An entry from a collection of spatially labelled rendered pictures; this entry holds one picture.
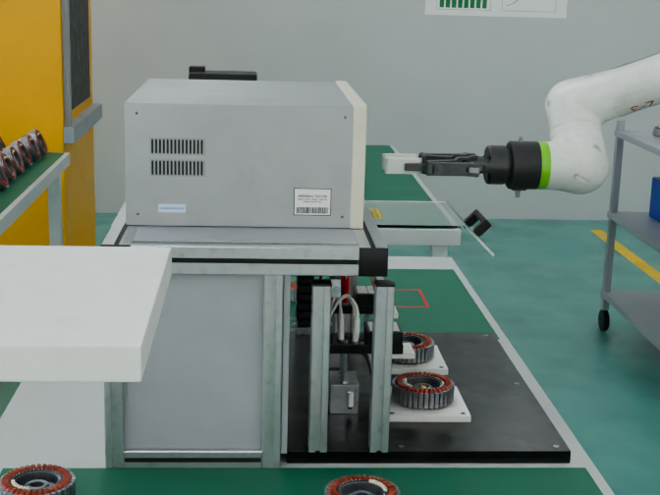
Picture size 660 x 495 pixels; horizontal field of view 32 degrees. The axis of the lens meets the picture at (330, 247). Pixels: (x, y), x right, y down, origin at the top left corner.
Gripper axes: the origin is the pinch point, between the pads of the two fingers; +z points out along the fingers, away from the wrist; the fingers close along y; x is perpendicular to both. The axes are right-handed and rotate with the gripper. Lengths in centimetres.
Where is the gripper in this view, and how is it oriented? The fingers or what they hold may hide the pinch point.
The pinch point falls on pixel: (400, 163)
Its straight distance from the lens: 217.7
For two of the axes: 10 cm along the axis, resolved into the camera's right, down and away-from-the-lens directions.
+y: -0.6, -2.4, 9.7
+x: 0.2, -9.7, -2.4
